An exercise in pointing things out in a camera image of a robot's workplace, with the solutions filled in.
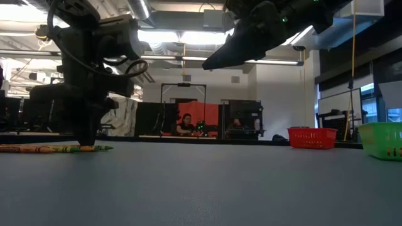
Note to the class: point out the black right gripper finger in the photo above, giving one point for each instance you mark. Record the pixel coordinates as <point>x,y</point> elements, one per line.
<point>245,47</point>

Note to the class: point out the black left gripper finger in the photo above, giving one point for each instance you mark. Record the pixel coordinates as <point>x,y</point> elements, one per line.
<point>85,125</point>

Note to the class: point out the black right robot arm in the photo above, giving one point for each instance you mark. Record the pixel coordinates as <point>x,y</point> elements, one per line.
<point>329,12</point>

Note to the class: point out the long ceiling light fixture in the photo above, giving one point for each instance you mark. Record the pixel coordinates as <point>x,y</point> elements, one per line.
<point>270,62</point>

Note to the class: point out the patterned white cloth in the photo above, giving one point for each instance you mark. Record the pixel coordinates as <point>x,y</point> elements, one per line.
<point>122,119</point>

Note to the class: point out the grey ceiling unit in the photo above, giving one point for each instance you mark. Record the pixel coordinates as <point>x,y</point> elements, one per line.
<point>213,19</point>

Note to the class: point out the black partition panel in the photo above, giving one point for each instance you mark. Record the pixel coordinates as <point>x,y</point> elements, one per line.
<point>41,119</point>
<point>150,119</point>

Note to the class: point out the black equipment rack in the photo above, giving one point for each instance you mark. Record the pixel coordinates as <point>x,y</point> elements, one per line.
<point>248,110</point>

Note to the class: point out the orange partition panel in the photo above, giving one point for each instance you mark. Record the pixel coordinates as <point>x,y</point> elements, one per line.
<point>204,110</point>

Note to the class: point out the person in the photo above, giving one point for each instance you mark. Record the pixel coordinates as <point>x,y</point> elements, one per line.
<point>236,123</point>
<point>185,125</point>

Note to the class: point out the whiteboard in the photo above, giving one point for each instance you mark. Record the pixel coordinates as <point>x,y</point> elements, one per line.
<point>336,100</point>

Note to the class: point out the red plastic basket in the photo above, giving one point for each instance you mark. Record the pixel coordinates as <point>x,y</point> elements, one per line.
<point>311,139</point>

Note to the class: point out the black pegboard cart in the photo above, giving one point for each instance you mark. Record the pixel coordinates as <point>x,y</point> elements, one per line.
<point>336,124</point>

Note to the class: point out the green plastic basket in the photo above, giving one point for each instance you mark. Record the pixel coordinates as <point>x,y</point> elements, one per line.
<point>381,141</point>

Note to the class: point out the grey wall box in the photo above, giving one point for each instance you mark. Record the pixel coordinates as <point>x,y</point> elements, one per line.
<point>186,78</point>
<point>235,79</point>

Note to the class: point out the black ceiling camera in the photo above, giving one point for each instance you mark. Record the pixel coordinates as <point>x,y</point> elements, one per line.
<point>298,48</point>

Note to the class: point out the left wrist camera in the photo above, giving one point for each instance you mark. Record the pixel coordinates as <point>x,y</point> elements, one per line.
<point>119,37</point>

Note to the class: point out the black camera frame rig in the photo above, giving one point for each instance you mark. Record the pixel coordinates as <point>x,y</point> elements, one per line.
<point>183,84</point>

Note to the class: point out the silver ventilation duct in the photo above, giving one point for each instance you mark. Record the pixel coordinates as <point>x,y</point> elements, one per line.
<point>138,9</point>

